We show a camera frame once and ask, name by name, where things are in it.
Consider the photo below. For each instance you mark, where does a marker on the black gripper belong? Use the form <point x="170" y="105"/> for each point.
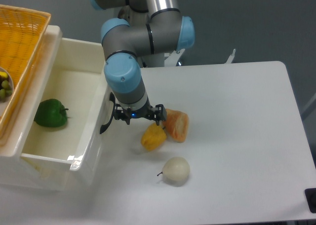
<point x="156" y="114"/>

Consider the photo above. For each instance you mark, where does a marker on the white top drawer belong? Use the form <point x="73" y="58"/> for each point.
<point x="78" y="82"/>

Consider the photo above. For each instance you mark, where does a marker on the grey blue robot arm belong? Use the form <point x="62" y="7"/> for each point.
<point x="123" y="43"/>

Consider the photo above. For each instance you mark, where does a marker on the white drawer cabinet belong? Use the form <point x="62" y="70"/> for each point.
<point x="14" y="170"/>

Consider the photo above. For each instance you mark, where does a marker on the yellow bell pepper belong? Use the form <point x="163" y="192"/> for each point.
<point x="153" y="137"/>

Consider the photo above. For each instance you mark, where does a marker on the orange bread piece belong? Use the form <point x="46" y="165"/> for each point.
<point x="177" y="125"/>

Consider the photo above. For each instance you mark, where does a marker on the white pear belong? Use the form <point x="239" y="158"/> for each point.
<point x="176" y="169"/>

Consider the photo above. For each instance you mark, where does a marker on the green bell pepper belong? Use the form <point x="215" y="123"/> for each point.
<point x="51" y="113"/>

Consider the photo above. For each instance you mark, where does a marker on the white plate with fruit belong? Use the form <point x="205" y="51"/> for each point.
<point x="6" y="89"/>

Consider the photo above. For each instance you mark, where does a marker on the yellow woven basket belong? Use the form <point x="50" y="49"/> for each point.
<point x="21" y="33"/>

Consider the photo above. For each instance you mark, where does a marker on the black corner object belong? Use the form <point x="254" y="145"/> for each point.
<point x="310" y="194"/>

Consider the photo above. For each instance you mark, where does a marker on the black top drawer handle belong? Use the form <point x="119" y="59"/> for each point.
<point x="104" y="127"/>

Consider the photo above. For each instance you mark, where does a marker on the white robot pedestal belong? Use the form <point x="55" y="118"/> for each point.
<point x="158" y="59"/>

